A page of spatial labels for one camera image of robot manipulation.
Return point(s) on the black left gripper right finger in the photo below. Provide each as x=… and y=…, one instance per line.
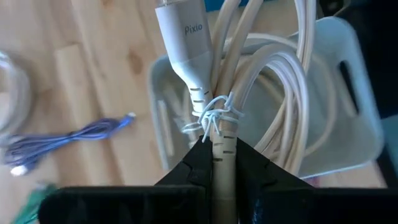
x=280, y=205

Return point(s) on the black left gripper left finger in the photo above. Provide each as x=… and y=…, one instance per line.
x=174, y=202

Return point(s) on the grey plastic bin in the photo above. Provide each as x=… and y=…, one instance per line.
x=326, y=93

